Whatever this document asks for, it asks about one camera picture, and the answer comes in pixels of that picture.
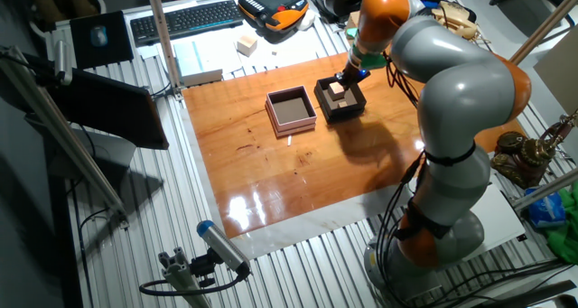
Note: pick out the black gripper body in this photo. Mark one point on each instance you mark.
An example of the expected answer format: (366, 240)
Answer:
(357, 75)

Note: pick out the black monitor panel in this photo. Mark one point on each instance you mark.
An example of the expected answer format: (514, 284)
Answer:
(113, 109)

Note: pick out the pale wooden cube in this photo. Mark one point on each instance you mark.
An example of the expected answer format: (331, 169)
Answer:
(247, 45)

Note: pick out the black keyboard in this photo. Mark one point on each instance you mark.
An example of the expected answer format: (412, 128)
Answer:
(185, 21)

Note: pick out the aluminium frame pole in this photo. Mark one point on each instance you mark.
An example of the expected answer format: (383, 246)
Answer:
(58, 132)
(542, 25)
(546, 188)
(162, 41)

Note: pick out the silver camera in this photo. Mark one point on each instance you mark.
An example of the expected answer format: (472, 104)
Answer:
(63, 62)

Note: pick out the pink open box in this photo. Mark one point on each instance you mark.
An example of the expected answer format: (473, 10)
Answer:
(291, 130)

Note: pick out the orange and black teach pendant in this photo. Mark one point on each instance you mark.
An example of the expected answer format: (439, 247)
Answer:
(273, 5)

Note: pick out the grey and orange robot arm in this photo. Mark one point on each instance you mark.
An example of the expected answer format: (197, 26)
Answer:
(451, 96)

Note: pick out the black mouse pad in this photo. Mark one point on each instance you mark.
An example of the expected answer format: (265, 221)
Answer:
(117, 41)

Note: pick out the black round device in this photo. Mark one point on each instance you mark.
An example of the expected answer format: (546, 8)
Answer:
(343, 1)

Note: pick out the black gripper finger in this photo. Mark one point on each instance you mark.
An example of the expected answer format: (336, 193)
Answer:
(338, 80)
(351, 87)

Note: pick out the aluminium profile camera stand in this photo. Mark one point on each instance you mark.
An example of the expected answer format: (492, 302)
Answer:
(180, 276)

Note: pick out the small wooden cube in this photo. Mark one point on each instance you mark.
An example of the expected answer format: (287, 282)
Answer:
(342, 104)

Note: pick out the white closed box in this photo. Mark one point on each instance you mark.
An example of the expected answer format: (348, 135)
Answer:
(198, 66)

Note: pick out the cream vintage telephone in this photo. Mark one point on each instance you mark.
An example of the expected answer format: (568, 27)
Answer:
(454, 21)

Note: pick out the dark blue open box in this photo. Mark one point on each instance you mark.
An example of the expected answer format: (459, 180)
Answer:
(343, 116)

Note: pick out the blue grey computer mouse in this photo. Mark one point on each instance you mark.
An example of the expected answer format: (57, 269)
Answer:
(99, 36)

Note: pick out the white round object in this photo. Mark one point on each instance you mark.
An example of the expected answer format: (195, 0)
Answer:
(306, 20)

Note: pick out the antique brass telephone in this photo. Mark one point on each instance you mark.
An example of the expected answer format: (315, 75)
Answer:
(526, 156)

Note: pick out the large wooden cube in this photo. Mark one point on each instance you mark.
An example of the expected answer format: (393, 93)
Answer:
(336, 89)

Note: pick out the black flat bar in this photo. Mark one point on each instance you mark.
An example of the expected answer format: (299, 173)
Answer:
(524, 296)

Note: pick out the beige panel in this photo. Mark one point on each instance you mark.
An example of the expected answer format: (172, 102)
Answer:
(560, 68)

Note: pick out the grey camera with blue end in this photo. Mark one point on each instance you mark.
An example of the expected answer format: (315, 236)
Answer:
(221, 245)

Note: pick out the blue wipes pack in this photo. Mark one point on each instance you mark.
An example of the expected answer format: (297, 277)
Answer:
(546, 208)

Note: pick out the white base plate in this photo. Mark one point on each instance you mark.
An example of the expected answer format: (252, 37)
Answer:
(501, 217)

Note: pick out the green cloth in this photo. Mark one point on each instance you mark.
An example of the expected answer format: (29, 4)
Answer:
(564, 240)

